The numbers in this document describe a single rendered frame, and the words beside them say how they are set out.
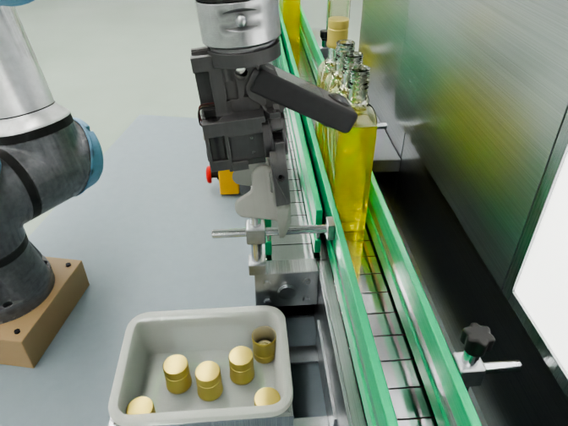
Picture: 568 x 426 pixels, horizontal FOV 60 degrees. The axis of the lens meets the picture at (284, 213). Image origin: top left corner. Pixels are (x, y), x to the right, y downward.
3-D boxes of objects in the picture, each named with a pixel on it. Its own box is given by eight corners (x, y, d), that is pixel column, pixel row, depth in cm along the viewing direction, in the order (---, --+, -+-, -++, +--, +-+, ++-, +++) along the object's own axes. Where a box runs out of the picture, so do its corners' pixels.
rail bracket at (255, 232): (332, 272, 71) (337, 201, 64) (215, 279, 70) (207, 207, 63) (329, 259, 74) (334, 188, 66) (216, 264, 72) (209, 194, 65)
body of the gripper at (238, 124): (211, 147, 56) (191, 40, 50) (286, 136, 57) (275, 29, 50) (212, 179, 50) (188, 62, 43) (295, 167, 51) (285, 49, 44)
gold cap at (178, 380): (165, 395, 68) (160, 375, 65) (167, 374, 71) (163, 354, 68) (191, 393, 68) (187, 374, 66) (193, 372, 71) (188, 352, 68)
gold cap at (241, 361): (230, 386, 69) (227, 367, 66) (229, 365, 72) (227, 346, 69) (255, 384, 69) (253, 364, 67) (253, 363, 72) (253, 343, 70)
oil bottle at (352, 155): (365, 231, 80) (380, 108, 67) (331, 232, 79) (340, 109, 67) (358, 210, 84) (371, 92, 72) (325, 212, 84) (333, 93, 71)
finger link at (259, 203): (241, 242, 56) (228, 165, 53) (292, 234, 57) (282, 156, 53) (242, 253, 53) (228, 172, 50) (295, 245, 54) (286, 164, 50)
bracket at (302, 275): (318, 308, 75) (319, 274, 71) (255, 311, 74) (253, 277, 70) (314, 291, 78) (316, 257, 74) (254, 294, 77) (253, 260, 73)
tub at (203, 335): (294, 450, 63) (295, 411, 58) (117, 462, 62) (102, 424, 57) (284, 341, 77) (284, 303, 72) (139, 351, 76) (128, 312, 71)
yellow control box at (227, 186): (251, 195, 111) (249, 167, 107) (218, 197, 111) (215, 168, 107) (250, 179, 117) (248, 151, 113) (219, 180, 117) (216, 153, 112)
